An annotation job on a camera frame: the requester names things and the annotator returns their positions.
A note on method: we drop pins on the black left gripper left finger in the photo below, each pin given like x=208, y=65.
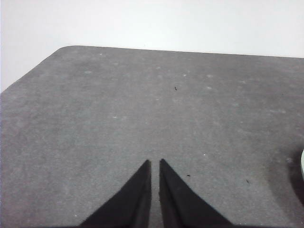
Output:
x=130, y=204

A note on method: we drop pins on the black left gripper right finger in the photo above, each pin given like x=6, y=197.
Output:
x=180, y=204

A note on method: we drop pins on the green round plate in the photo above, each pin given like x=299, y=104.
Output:
x=302, y=164

